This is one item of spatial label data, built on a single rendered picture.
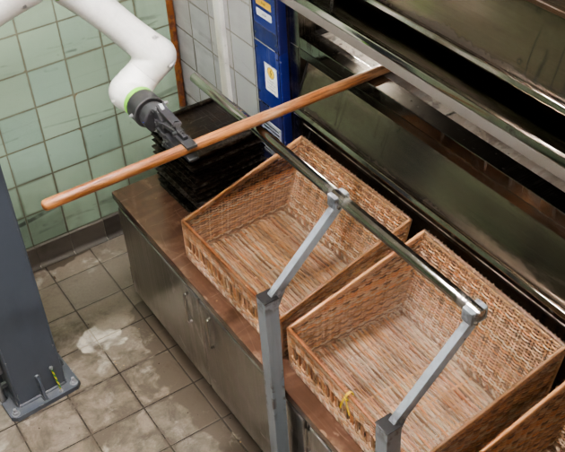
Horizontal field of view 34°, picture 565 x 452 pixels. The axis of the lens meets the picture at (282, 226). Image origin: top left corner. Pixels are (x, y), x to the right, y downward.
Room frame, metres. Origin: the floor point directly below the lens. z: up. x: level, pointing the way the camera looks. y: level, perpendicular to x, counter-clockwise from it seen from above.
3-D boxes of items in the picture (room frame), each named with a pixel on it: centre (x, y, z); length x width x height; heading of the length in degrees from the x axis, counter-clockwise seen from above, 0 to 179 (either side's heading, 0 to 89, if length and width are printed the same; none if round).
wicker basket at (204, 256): (2.13, -0.03, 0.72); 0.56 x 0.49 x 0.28; 32
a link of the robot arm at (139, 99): (2.16, 0.35, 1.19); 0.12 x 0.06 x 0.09; 121
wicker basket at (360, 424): (1.62, -0.33, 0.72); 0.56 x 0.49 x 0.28; 30
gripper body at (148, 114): (2.09, 0.31, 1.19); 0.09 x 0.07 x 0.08; 31
